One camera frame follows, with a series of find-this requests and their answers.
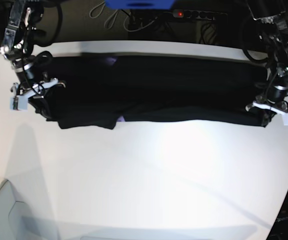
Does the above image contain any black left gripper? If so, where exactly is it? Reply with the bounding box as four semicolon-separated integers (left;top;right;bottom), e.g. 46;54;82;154
256;85;288;110

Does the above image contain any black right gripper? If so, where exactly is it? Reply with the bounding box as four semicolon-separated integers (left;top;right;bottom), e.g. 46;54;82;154
13;62;45;96

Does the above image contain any black t-shirt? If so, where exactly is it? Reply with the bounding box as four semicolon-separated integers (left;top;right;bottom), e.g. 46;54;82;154
40;55;275;130

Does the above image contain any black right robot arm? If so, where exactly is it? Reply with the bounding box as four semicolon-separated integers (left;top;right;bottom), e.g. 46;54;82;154
0;0;63;99

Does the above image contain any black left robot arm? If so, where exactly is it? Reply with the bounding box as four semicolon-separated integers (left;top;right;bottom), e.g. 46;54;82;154
239;0;288;113

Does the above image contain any blue box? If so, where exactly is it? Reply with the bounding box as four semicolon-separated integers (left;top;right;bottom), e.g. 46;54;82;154
105;0;175;10

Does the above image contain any grey bin at table corner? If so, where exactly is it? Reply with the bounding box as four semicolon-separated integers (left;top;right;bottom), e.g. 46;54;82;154
0;180;60;240

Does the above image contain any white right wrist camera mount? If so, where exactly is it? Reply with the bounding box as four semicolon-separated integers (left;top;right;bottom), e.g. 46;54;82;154
9;78;66;111

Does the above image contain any white power strip red switch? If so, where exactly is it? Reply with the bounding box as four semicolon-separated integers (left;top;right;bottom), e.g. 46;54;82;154
172;9;228;21

